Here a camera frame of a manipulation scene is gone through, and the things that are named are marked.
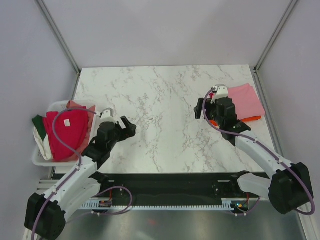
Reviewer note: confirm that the right aluminium frame post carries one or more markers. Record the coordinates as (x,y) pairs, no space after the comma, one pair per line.
(276,34)

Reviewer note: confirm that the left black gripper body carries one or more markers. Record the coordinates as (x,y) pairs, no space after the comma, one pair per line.
(119,134)

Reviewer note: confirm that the pink t shirt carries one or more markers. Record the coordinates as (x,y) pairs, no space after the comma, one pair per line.
(246,101)

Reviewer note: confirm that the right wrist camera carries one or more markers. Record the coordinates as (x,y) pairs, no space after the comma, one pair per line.
(219,91)

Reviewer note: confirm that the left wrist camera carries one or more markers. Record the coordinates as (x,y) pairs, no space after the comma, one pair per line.
(107,115)

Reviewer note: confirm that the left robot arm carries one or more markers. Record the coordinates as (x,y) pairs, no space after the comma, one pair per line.
(47,213)

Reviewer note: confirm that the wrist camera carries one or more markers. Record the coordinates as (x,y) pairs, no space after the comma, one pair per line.
(107,115)
(219,91)

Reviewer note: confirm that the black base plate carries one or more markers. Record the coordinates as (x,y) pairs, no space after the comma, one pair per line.
(158,189)

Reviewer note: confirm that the dark green t shirt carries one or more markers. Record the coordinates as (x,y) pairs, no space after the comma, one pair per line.
(38,123)

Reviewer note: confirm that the aluminium frame post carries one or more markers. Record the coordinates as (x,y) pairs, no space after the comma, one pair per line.
(58,35)
(276,34)

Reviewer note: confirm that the white t shirt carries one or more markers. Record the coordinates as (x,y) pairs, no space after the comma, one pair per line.
(43,145)

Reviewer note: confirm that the left aluminium frame post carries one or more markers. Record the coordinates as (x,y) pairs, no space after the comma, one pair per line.
(58,35)

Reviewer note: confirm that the white cable duct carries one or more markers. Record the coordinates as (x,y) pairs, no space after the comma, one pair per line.
(99,205)

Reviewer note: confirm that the magenta t shirt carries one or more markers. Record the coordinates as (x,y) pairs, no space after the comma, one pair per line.
(73,128)

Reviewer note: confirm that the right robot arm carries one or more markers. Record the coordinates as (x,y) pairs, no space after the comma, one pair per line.
(288,185)

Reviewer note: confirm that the orange folded t shirt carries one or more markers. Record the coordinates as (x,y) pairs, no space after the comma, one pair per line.
(245,120)

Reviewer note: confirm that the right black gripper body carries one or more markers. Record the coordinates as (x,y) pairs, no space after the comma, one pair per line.
(211,111)

